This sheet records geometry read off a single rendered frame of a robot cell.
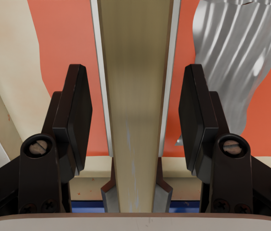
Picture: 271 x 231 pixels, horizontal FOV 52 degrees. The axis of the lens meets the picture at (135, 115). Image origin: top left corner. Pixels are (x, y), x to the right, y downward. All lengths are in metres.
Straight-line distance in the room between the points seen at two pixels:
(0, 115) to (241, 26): 0.24
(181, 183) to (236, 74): 0.19
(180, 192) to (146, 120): 0.25
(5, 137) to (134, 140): 0.19
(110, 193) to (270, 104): 0.19
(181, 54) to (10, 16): 0.14
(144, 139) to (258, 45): 0.14
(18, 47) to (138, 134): 0.15
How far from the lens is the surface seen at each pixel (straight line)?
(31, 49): 0.26
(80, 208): 0.39
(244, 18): 0.24
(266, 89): 0.30
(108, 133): 0.26
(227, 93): 0.28
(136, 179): 0.20
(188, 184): 0.40
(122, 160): 0.18
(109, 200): 0.30
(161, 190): 0.29
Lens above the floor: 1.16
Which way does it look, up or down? 43 degrees down
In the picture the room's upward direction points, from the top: 180 degrees counter-clockwise
